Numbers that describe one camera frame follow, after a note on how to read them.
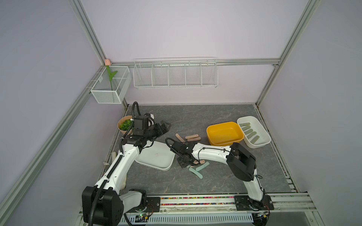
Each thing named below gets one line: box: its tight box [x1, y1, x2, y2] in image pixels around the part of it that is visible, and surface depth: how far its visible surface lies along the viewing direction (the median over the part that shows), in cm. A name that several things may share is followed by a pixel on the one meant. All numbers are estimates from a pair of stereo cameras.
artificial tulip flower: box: [104, 58, 118, 91], surface depth 92 cm
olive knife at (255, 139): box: [249, 135, 260, 145], surface depth 101 cm
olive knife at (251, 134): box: [246, 131, 257, 140], surface depth 104 cm
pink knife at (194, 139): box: [187, 137, 202, 142], surface depth 101 cm
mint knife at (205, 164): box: [195, 161, 210, 171], surface depth 88 cm
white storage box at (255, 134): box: [237, 115, 272, 149], surface depth 104 cm
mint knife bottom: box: [188, 167, 204, 180], surface depth 86 cm
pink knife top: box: [184, 133, 199, 139], surface depth 102 cm
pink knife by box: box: [175, 133, 186, 143], surface depth 101 cm
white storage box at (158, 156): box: [135, 140, 176, 172], surface depth 89 cm
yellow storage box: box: [205, 121, 245, 146], surface depth 103 cm
